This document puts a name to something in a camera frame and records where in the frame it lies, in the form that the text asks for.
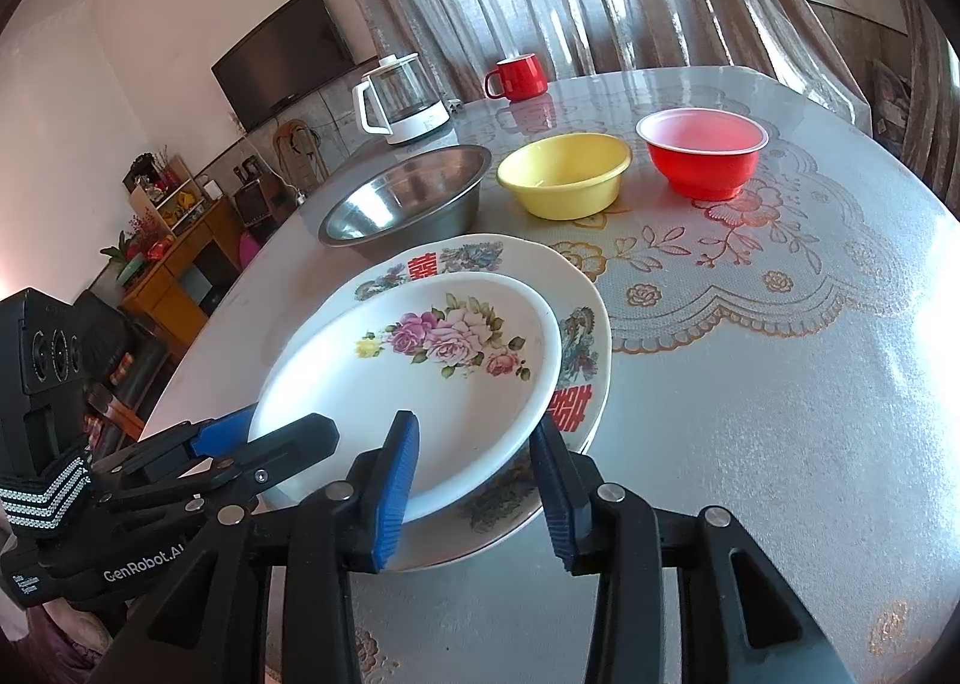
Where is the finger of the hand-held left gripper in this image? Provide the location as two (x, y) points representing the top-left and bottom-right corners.
(101, 412), (340, 514)
(97, 405), (260, 484)

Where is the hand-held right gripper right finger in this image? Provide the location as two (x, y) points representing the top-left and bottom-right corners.
(529, 414), (856, 684)

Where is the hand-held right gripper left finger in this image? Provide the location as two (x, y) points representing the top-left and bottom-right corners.
(97, 410), (421, 684)

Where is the small pink rose plate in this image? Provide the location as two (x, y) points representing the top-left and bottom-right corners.
(247, 273), (563, 524)

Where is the plate with red characters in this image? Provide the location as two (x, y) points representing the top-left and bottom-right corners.
(351, 234), (614, 574)

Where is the stainless steel bowl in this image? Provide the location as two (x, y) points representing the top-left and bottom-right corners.
(318, 145), (492, 248)

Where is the yellow plastic bowl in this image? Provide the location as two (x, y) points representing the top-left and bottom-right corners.
(496, 133), (632, 220)

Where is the red plastic bowl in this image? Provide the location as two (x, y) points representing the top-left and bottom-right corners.
(636, 107), (769, 201)

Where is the person's left forearm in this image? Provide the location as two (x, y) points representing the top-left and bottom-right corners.
(0, 594), (128, 684)

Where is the green potted plant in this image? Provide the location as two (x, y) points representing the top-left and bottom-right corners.
(101, 230), (143, 280)

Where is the wooden desk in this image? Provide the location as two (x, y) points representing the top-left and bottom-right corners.
(101, 196), (245, 355)

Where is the wooden desktop shelf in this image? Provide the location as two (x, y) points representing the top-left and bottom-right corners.
(124, 155), (207, 235)

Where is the black speaker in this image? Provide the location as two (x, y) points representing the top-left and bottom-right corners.
(232, 181), (275, 227)

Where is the wooden chair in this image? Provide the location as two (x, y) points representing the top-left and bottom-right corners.
(271, 120), (327, 194)

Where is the white glass kettle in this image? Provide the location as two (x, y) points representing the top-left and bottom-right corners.
(352, 52), (455, 146)

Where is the black flat television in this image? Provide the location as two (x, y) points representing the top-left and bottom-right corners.
(211, 0), (357, 132)

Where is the red mug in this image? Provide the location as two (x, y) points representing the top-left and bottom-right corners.
(483, 53), (547, 103)

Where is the patterned cushion pile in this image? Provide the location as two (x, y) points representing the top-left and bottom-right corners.
(870, 54), (912, 145)

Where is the narrow beige side curtain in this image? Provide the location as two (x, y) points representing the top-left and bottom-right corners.
(889, 0), (960, 205)

